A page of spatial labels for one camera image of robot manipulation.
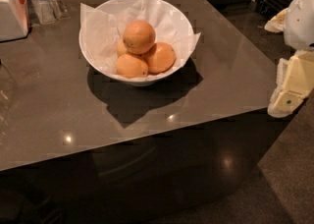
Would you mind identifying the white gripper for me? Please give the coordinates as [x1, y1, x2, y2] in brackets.
[264, 0, 314, 118]

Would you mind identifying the white ceramic bowl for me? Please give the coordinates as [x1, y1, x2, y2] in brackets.
[78, 0, 199, 86]

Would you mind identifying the hidden back orange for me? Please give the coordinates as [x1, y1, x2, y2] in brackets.
[116, 39, 128, 57]

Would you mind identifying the white paper liner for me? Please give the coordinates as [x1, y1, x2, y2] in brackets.
[78, 0, 199, 86]

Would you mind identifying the clear acrylic stand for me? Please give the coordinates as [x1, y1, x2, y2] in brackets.
[30, 0, 69, 25]

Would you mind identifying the white appliance with orange label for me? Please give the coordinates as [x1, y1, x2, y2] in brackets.
[0, 0, 28, 41]

